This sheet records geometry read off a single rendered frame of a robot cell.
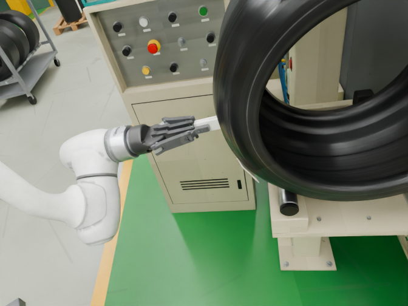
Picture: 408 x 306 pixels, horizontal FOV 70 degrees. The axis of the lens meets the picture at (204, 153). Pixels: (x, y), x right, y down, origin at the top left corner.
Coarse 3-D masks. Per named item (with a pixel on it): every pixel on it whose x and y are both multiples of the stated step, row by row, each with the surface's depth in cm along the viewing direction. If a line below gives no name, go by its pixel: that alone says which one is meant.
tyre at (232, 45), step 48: (240, 0) 48; (288, 0) 40; (336, 0) 39; (240, 48) 46; (288, 48) 43; (240, 96) 50; (384, 96) 76; (240, 144) 58; (288, 144) 82; (336, 144) 82; (384, 144) 75; (336, 192) 63; (384, 192) 62
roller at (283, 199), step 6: (282, 192) 72; (288, 192) 71; (282, 198) 71; (288, 198) 70; (294, 198) 70; (282, 204) 70; (288, 204) 69; (294, 204) 69; (282, 210) 70; (288, 210) 70; (294, 210) 70
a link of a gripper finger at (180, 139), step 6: (186, 132) 67; (168, 138) 68; (174, 138) 67; (180, 138) 67; (186, 138) 67; (156, 144) 68; (162, 144) 68; (168, 144) 68; (174, 144) 68; (180, 144) 68; (162, 150) 68; (168, 150) 69
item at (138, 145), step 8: (136, 128) 72; (144, 128) 73; (152, 128) 74; (128, 136) 71; (136, 136) 70; (144, 136) 72; (160, 136) 70; (136, 144) 71; (144, 144) 70; (152, 144) 70; (136, 152) 72; (144, 152) 73
